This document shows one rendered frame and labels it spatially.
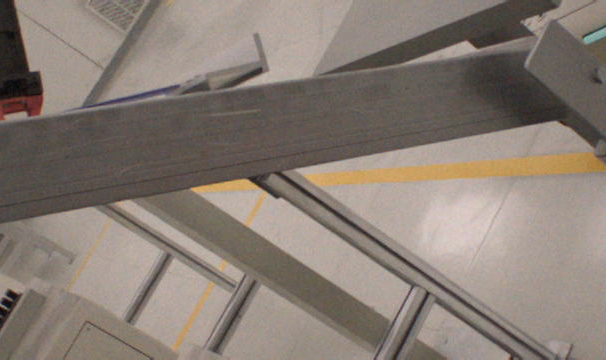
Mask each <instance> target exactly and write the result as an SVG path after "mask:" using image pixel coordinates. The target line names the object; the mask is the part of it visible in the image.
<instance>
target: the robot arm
mask: <svg viewBox="0 0 606 360"><path fill-rule="evenodd" d="M20 32H21V28H20V24H19V20H18V15H17V11H16V7H15V0H0V121H6V120H5V118H4V115H10V114H16V112H21V111H26V112H27V116H34V115H41V110H42V106H43V101H44V95H43V94H42V93H43V92H44V87H43V83H42V77H41V72H40V70H38V71H31V72H30V68H29V64H28V59H27V55H26V50H25V46H24V42H23V38H22V34H21V33H20Z"/></svg>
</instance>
